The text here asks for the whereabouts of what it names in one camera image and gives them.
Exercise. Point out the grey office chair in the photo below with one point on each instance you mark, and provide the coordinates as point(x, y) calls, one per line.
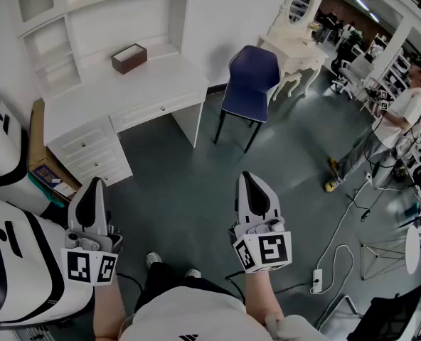
point(349, 75)

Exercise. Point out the long white power strip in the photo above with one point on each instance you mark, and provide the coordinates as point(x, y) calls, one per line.
point(316, 281)

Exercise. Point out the cardboard box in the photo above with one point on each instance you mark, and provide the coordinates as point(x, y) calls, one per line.
point(40, 155)

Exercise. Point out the wide white desk drawer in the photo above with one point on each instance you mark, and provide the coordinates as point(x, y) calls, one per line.
point(139, 115)

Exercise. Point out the oval vanity mirror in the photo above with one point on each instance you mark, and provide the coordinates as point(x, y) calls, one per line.
point(301, 2)

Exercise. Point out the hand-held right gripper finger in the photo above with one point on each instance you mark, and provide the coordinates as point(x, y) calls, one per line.
point(242, 211)
point(274, 208)

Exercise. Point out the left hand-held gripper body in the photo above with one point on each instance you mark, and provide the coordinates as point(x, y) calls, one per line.
point(89, 265)

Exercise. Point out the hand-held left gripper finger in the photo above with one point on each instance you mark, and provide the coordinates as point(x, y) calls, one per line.
point(102, 215)
point(73, 215)

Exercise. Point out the blue chair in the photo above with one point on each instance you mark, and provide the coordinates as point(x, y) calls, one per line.
point(247, 91)

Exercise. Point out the white shelf hutch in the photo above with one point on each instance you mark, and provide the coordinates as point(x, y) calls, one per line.
point(125, 23)

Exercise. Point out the round white table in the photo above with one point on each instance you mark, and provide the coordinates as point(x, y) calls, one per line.
point(412, 250)

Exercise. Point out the teal packet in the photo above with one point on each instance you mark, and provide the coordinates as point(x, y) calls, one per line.
point(55, 199)

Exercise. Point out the person's white shirt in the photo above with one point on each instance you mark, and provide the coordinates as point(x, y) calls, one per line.
point(189, 318)

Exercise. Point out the person's shoe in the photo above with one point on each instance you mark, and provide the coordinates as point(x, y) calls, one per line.
point(153, 259)
point(192, 273)

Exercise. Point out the person's left forearm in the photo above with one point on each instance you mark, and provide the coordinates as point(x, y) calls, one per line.
point(107, 311)

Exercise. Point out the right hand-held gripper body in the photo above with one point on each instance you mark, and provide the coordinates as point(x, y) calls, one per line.
point(271, 249)

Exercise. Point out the cream vanity table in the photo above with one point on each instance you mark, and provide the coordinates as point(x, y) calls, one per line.
point(296, 53)

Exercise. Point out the person's right shoe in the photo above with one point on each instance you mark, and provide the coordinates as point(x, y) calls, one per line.
point(192, 273)

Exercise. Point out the person's black trousers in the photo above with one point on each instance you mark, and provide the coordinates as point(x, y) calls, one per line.
point(168, 279)

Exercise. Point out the person's left shoe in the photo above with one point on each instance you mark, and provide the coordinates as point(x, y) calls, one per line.
point(153, 259)

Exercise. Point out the person's right forearm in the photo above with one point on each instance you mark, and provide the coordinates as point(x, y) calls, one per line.
point(264, 297)

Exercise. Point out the small white power strip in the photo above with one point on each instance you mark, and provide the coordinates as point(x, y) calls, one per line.
point(367, 177)

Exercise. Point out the brown tissue box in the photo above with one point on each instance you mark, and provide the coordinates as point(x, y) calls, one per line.
point(125, 66)

